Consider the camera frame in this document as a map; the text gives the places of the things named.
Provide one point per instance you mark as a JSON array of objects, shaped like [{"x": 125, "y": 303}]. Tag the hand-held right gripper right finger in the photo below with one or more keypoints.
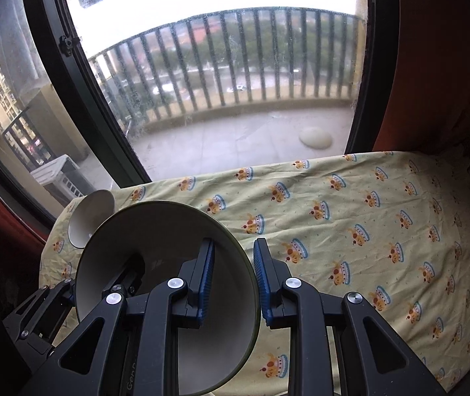
[{"x": 264, "y": 284}]

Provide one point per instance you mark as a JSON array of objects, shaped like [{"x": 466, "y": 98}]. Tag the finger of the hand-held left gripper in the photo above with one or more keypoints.
[
  {"x": 130, "y": 274},
  {"x": 41, "y": 309}
]

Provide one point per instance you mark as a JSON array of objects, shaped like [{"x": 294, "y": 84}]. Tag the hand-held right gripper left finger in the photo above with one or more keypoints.
[{"x": 206, "y": 280}]

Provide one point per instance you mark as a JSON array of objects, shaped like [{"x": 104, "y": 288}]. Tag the large floral bowl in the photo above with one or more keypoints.
[{"x": 156, "y": 235}]

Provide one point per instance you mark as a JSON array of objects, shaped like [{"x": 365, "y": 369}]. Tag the medium floral bowl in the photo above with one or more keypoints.
[{"x": 90, "y": 218}]

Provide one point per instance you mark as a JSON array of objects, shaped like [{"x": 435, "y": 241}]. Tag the yellow printed tablecloth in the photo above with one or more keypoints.
[{"x": 342, "y": 214}]

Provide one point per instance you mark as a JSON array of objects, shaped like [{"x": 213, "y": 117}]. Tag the outdoor air conditioner unit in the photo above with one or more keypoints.
[{"x": 61, "y": 177}]

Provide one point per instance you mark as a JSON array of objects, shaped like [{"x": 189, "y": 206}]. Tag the beige dome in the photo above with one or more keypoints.
[{"x": 315, "y": 137}]

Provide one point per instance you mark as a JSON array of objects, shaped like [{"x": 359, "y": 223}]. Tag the balcony railing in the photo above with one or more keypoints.
[{"x": 218, "y": 62}]

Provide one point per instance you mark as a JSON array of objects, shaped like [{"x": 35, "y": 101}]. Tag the dark window frame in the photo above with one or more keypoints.
[{"x": 94, "y": 103}]

